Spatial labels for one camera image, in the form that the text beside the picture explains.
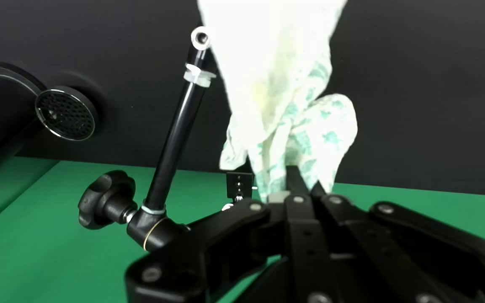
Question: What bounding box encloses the round black metal filter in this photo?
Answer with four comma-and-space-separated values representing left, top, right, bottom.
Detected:
32, 84, 99, 143

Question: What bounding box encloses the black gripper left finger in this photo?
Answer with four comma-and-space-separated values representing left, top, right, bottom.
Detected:
123, 190, 318, 303

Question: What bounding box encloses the white patterned cloth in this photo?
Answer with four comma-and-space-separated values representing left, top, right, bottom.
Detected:
195, 0, 360, 204

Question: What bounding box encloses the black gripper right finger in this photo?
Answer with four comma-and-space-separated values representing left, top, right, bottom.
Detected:
308, 180, 485, 303

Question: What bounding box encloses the green backdrop screen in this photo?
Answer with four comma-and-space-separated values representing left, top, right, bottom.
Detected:
0, 155, 485, 303

